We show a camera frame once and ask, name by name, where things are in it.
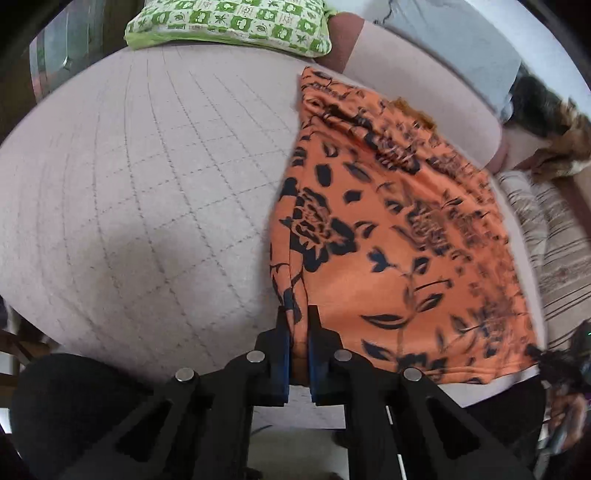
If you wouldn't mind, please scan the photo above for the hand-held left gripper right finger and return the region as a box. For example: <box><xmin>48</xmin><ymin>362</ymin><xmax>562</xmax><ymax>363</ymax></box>
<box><xmin>307</xmin><ymin>305</ymin><xmax>536</xmax><ymax>480</ymax></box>

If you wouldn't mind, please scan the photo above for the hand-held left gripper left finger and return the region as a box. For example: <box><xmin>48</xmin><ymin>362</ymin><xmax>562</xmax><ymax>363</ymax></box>
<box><xmin>60</xmin><ymin>305</ymin><xmax>296</xmax><ymax>480</ymax></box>

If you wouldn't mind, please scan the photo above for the orange black floral garment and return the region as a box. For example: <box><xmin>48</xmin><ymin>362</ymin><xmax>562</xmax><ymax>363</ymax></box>
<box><xmin>269</xmin><ymin>66</ymin><xmax>543</xmax><ymax>386</ymax></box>

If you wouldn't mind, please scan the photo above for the beige striped cloth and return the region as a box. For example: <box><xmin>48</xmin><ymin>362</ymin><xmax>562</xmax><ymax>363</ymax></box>
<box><xmin>496</xmin><ymin>171</ymin><xmax>591</xmax><ymax>352</ymax></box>

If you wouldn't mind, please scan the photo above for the pink quilted sofa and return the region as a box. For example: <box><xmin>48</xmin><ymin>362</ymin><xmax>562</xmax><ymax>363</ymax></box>
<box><xmin>0</xmin><ymin>44</ymin><xmax>550</xmax><ymax>432</ymax></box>

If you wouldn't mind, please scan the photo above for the brown furry garment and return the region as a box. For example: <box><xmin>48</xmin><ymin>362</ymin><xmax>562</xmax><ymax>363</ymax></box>
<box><xmin>503</xmin><ymin>76</ymin><xmax>591</xmax><ymax>181</ymax></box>

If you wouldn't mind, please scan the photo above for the pink bolster cushion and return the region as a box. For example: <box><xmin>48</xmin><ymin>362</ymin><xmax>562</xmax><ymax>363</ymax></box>
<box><xmin>318</xmin><ymin>11</ymin><xmax>509</xmax><ymax>174</ymax></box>

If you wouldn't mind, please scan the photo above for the grey cushion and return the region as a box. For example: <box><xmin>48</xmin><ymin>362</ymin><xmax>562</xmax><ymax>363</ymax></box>
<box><xmin>369</xmin><ymin>0</ymin><xmax>522</xmax><ymax>121</ymax></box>

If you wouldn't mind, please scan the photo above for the green patterned pillow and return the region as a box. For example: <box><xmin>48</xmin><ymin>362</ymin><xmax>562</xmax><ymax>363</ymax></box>
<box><xmin>126</xmin><ymin>0</ymin><xmax>334</xmax><ymax>58</ymax></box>

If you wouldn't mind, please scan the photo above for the wooden glass-panel door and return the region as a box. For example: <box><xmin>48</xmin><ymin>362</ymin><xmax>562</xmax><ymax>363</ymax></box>
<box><xmin>30</xmin><ymin>9</ymin><xmax>121</xmax><ymax>102</ymax></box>

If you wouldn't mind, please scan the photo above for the brown wooden frame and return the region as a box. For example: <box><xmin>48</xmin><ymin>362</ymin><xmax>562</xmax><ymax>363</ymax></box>
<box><xmin>0</xmin><ymin>323</ymin><xmax>51</xmax><ymax>384</ymax></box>

